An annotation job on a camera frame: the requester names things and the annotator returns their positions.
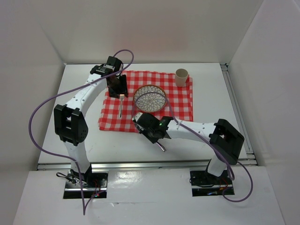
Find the silver fork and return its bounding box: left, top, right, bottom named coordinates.
left=118, top=94, right=125, bottom=118

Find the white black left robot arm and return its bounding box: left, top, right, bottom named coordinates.
left=53, top=56, right=128, bottom=187

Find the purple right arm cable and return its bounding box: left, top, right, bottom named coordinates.
left=133, top=92, right=254, bottom=202

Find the floral patterned ceramic plate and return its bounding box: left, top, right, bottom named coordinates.
left=133, top=84, right=166, bottom=113

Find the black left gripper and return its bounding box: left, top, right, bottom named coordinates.
left=107, top=74, right=128, bottom=99

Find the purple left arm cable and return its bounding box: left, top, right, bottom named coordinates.
left=28, top=49, right=135, bottom=215

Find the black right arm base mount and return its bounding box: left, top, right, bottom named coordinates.
left=189, top=170, right=235, bottom=197

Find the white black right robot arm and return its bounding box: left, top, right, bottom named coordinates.
left=132, top=112, right=245, bottom=184

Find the silver table knife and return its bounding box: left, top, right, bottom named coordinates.
left=156, top=142, right=166, bottom=152

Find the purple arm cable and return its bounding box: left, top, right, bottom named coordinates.
left=28, top=49, right=135, bottom=215
left=133, top=92, right=254, bottom=202

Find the beige paper cup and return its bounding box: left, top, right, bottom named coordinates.
left=175, top=68, right=189, bottom=87

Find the aluminium frame rail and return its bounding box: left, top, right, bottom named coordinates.
left=37, top=63, right=257, bottom=170

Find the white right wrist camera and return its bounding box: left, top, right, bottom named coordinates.
left=132, top=112, right=143, bottom=123

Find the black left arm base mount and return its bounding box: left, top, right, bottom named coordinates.
left=56, top=172, right=108, bottom=199

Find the red white checkered cloth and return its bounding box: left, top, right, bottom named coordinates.
left=98, top=71, right=193, bottom=133

